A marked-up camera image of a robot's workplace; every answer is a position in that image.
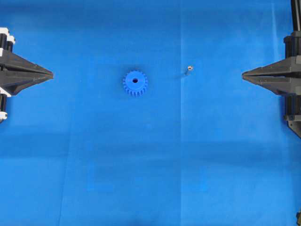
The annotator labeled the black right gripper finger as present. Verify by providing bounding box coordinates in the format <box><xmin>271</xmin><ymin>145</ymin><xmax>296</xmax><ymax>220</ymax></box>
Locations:
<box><xmin>242</xmin><ymin>56</ymin><xmax>297</xmax><ymax>77</ymax></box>
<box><xmin>243</xmin><ymin>76</ymin><xmax>297</xmax><ymax>96</ymax></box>

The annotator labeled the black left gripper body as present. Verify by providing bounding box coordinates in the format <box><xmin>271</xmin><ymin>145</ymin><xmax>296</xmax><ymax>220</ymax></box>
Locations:
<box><xmin>0</xmin><ymin>27</ymin><xmax>16</xmax><ymax>124</ymax></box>

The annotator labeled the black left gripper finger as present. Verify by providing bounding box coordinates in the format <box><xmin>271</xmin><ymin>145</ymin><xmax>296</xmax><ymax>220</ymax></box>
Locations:
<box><xmin>0</xmin><ymin>50</ymin><xmax>53</xmax><ymax>76</ymax></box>
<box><xmin>0</xmin><ymin>71</ymin><xmax>53</xmax><ymax>96</ymax></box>

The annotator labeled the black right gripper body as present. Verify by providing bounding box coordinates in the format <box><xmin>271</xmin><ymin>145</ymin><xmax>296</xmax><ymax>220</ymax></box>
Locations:
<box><xmin>284</xmin><ymin>31</ymin><xmax>301</xmax><ymax>138</ymax></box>

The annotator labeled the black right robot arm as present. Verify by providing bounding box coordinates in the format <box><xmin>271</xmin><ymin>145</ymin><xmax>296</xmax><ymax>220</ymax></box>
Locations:
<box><xmin>242</xmin><ymin>0</ymin><xmax>301</xmax><ymax>137</ymax></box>

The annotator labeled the small blue plastic gear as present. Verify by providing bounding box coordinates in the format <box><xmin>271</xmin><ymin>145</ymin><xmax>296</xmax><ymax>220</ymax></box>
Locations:
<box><xmin>122</xmin><ymin>70</ymin><xmax>148</xmax><ymax>97</ymax></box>

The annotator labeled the blue table mat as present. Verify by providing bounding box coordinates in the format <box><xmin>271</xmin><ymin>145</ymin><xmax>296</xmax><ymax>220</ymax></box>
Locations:
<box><xmin>0</xmin><ymin>0</ymin><xmax>301</xmax><ymax>226</ymax></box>

